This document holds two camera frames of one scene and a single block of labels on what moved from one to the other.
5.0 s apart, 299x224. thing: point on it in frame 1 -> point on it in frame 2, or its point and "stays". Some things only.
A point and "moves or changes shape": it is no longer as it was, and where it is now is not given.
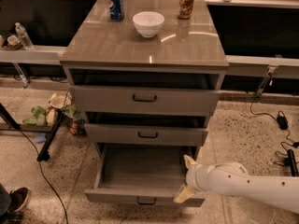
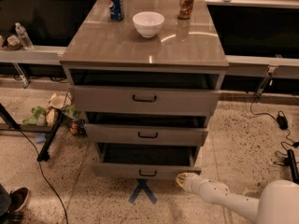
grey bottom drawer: [141, 175] moves or changes shape
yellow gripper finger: [183, 195] -> [181, 178]
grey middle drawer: [145, 134] stays
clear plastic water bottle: [25, 40] stays
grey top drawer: [144, 101] stays
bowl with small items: [14, 43] stays
